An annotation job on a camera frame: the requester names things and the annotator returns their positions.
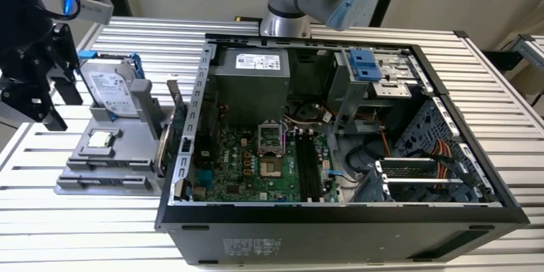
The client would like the green motherboard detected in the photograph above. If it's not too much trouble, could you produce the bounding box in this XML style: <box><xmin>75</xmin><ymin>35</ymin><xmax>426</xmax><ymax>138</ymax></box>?
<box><xmin>194</xmin><ymin>125</ymin><xmax>344</xmax><ymax>203</ymax></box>

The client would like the blue RAM stick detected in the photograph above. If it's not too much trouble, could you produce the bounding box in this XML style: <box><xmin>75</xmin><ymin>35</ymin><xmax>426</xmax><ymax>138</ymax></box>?
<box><xmin>59</xmin><ymin>178</ymin><xmax>150</xmax><ymax>187</ymax></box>

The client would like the power supply wire bundle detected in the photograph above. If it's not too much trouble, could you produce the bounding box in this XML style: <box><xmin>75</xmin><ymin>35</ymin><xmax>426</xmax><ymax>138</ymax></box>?
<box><xmin>283</xmin><ymin>101</ymin><xmax>342</xmax><ymax>126</ymax></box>

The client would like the grey power supply unit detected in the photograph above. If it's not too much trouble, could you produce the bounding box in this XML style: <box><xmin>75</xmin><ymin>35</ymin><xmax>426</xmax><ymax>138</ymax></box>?
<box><xmin>208</xmin><ymin>47</ymin><xmax>292</xmax><ymax>128</ymax></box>

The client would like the hard disk with blue carrier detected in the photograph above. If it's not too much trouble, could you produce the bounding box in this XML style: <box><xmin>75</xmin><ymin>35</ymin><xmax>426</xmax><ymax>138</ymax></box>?
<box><xmin>74</xmin><ymin>50</ymin><xmax>146</xmax><ymax>123</ymax></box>

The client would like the blue plastic drive latch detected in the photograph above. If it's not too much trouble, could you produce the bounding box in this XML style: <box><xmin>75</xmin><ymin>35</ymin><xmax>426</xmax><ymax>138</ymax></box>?
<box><xmin>347</xmin><ymin>48</ymin><xmax>383</xmax><ymax>82</ymax></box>

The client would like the metal mesh disk bay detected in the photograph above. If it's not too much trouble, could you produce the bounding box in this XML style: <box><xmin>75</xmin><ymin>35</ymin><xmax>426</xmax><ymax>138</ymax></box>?
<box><xmin>351</xmin><ymin>156</ymin><xmax>490</xmax><ymax>203</ymax></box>

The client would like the green graphics card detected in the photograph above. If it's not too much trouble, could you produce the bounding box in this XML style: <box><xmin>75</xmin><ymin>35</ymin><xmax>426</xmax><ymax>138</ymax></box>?
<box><xmin>154</xmin><ymin>80</ymin><xmax>191</xmax><ymax>179</ymax></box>

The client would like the grey parts rack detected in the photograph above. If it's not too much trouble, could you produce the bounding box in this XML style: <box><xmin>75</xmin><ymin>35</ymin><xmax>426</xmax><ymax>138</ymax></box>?
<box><xmin>54</xmin><ymin>80</ymin><xmax>178</xmax><ymax>197</ymax></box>

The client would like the orange yellow wire bundle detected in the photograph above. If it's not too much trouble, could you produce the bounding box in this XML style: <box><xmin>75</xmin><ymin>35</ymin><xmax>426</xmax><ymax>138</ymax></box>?
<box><xmin>432</xmin><ymin>140</ymin><xmax>455</xmax><ymax>180</ymax></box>

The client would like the black data cable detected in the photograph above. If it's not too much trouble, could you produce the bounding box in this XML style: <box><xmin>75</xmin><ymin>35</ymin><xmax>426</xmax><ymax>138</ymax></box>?
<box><xmin>344</xmin><ymin>138</ymin><xmax>384</xmax><ymax>183</ymax></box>

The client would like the black PC case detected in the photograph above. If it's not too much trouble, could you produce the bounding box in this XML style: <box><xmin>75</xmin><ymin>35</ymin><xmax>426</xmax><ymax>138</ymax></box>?
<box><xmin>154</xmin><ymin>32</ymin><xmax>531</xmax><ymax>266</ymax></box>

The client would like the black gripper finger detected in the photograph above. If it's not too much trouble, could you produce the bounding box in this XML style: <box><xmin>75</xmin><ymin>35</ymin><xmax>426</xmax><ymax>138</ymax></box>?
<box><xmin>0</xmin><ymin>80</ymin><xmax>70</xmax><ymax>132</ymax></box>
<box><xmin>48</xmin><ymin>23</ymin><xmax>84</xmax><ymax>106</ymax></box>

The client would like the metal socket cover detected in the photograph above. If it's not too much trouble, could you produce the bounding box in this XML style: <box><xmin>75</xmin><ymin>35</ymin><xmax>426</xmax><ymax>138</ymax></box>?
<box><xmin>258</xmin><ymin>118</ymin><xmax>286</xmax><ymax>155</ymax></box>

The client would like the CPU socket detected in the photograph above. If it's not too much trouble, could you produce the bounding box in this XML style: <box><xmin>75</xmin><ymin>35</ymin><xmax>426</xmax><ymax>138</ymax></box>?
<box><xmin>259</xmin><ymin>156</ymin><xmax>286</xmax><ymax>179</ymax></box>

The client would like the silver CPU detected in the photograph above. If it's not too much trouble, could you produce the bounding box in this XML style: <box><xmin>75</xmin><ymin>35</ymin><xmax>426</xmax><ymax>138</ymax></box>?
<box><xmin>86</xmin><ymin>131</ymin><xmax>115</xmax><ymax>148</ymax></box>

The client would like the metal slat side table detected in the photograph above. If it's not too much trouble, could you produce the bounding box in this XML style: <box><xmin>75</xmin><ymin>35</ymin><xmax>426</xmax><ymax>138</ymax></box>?
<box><xmin>508</xmin><ymin>33</ymin><xmax>544</xmax><ymax>72</ymax></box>

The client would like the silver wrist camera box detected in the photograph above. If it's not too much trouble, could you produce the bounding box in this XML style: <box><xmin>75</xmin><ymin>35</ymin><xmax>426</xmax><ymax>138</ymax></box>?
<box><xmin>79</xmin><ymin>0</ymin><xmax>116</xmax><ymax>26</ymax></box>

